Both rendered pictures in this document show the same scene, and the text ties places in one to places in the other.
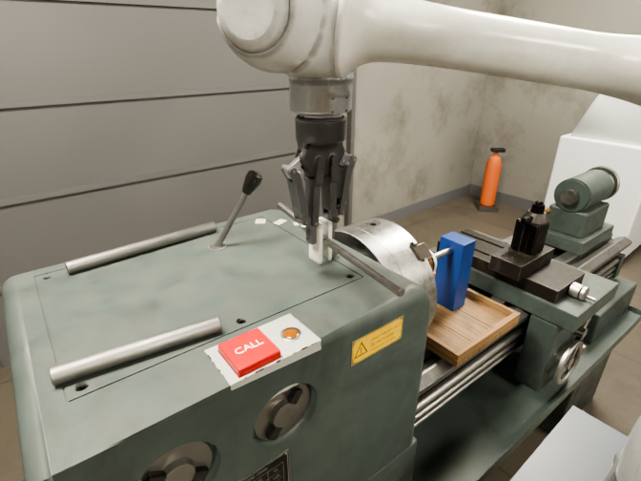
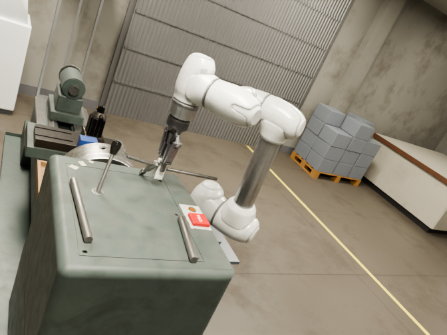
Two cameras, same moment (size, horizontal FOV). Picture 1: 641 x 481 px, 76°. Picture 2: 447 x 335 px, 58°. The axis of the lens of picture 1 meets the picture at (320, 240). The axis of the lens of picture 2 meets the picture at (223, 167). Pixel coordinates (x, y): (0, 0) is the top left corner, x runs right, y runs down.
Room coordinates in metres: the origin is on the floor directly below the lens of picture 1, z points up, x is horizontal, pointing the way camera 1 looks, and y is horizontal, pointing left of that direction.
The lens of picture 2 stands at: (0.32, 1.25, 1.92)
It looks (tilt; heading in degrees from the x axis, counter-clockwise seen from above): 21 degrees down; 274
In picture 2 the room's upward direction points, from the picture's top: 24 degrees clockwise
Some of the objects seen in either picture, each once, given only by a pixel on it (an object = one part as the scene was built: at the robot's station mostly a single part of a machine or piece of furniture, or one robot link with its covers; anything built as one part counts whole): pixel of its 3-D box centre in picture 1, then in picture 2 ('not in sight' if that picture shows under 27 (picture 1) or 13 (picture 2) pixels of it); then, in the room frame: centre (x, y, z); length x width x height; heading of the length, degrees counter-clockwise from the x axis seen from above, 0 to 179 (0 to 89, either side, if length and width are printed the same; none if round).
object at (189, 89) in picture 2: not in sight; (198, 80); (0.60, 0.00, 1.66); 0.13 x 0.11 x 0.16; 166
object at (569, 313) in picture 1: (514, 272); (78, 147); (1.24, -0.68, 0.90); 0.53 x 0.30 x 0.06; 37
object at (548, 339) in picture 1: (560, 340); not in sight; (1.07, -0.79, 0.73); 0.27 x 0.12 x 0.27; 127
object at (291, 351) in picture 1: (264, 361); (191, 223); (0.43, 0.08, 1.23); 0.13 x 0.08 x 0.06; 127
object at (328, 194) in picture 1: (328, 187); (167, 144); (0.62, -0.01, 1.41); 0.04 x 0.01 x 0.11; 37
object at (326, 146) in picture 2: not in sight; (338, 145); (-0.77, -5.58, 0.52); 1.08 x 0.70 x 1.04; 39
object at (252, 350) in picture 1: (249, 352); (198, 221); (0.41, 0.09, 1.26); 0.06 x 0.06 x 0.02; 37
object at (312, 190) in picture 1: (312, 191); (169, 148); (0.60, 0.01, 1.41); 0.04 x 0.01 x 0.11; 37
